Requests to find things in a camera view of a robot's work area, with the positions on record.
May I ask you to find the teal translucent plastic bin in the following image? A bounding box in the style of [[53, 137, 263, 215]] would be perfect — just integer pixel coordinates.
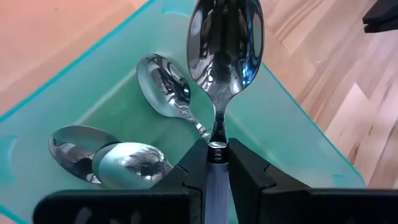
[[0, 0, 368, 224]]

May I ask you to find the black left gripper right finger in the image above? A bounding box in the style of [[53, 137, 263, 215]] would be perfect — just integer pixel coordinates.
[[227, 138, 398, 224]]

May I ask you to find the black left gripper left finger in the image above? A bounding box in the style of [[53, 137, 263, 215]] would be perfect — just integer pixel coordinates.
[[32, 138, 209, 224]]

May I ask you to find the purple-handled silver spoon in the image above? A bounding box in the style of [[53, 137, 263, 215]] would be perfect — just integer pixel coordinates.
[[136, 53, 212, 142], [48, 124, 121, 185], [91, 142, 174, 190], [185, 0, 266, 224]]

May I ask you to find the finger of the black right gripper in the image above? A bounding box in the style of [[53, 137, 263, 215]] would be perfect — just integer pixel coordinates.
[[362, 0, 398, 34]]

